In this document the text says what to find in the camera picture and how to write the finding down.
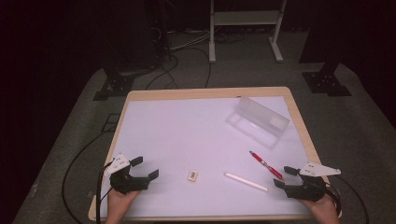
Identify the white table mat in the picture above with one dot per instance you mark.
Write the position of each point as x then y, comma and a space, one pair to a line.
193, 140

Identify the black stand base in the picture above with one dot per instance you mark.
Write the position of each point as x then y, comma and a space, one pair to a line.
325, 82
116, 85

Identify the red pen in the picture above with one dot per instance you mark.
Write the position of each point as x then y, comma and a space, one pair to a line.
264, 164

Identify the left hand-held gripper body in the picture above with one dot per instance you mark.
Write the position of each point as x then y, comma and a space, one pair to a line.
126, 184

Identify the clear plastic pencil case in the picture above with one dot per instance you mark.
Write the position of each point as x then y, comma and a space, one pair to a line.
258, 123

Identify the person's right hand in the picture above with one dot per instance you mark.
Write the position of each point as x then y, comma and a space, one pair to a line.
323, 207

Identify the white metal stand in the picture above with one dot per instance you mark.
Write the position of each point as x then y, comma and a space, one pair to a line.
246, 18

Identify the black square floor frame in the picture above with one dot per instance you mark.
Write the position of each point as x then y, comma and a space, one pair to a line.
109, 123

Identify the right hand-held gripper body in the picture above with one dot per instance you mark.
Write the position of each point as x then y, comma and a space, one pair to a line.
308, 189

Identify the person's left hand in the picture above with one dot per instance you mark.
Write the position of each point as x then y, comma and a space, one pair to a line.
120, 202

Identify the white pen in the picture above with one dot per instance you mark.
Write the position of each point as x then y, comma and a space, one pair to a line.
246, 182

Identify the small white eraser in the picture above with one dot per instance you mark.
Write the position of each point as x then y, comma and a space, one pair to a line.
193, 176

